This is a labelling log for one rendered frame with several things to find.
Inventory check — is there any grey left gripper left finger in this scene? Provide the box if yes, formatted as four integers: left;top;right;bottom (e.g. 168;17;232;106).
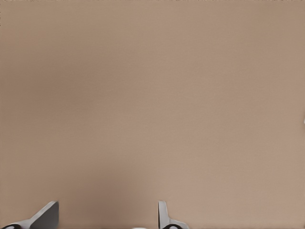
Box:
1;200;60;229

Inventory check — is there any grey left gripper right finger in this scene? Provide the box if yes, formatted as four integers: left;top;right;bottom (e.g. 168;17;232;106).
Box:
157;200;190;229

